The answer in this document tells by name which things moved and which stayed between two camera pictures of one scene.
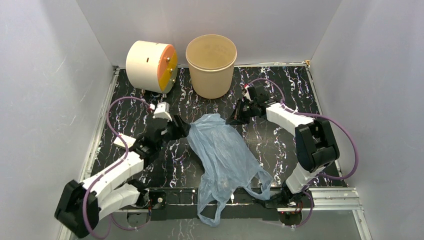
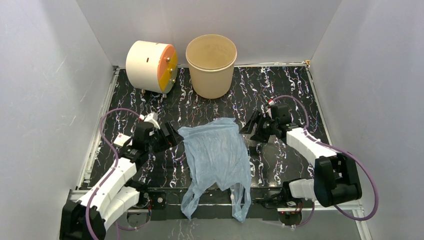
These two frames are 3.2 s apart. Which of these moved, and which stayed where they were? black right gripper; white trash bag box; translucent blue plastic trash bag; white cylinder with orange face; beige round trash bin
Moved: black right gripper; translucent blue plastic trash bag
Stayed: white trash bag box; white cylinder with orange face; beige round trash bin
